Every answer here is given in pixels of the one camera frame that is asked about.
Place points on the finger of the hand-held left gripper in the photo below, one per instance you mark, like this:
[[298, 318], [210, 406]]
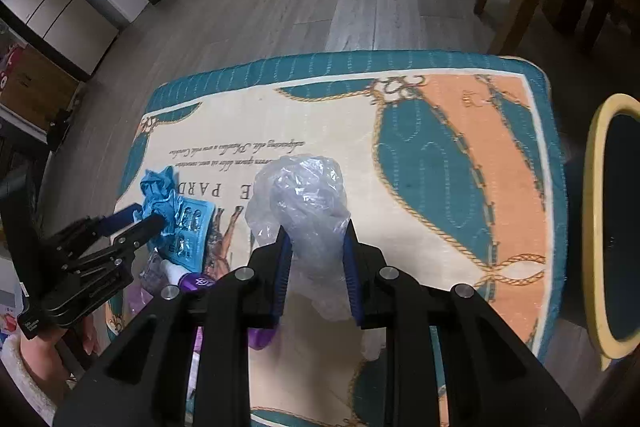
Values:
[[142, 231], [120, 218]]

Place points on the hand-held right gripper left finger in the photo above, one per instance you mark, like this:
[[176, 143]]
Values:
[[284, 277]]

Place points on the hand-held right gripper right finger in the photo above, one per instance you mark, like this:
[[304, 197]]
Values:
[[351, 287]]

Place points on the blue blister packet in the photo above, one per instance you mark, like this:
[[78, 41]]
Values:
[[192, 232]]

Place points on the clear plastic bag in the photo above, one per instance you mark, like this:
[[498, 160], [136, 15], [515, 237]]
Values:
[[305, 192]]

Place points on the dark bin with yellow rim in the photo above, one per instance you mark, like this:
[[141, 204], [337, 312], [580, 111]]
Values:
[[620, 207]]

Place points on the person's left forearm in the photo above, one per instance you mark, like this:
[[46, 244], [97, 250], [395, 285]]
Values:
[[25, 387]]

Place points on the person's left hand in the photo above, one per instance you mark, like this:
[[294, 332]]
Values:
[[45, 362]]

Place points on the purple packet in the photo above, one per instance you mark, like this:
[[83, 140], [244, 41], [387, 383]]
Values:
[[197, 283]]

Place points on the printed teal orange cushion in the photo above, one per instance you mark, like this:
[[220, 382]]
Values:
[[350, 132]]

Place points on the cardboard box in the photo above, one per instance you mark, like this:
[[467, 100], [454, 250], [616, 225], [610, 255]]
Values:
[[35, 82]]

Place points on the white cabinet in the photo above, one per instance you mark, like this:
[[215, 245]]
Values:
[[60, 7]]

